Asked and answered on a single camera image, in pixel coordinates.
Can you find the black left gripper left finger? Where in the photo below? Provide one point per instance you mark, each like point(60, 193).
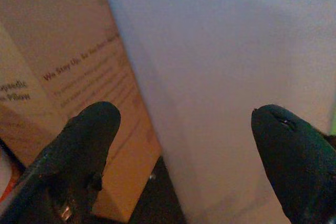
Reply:
point(78, 140)

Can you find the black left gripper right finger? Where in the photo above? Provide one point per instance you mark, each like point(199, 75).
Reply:
point(296, 161)

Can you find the orange plastic bag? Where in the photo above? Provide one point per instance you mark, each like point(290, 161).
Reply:
point(11, 182)

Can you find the brown printed cardboard box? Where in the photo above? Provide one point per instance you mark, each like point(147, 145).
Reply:
point(78, 51)

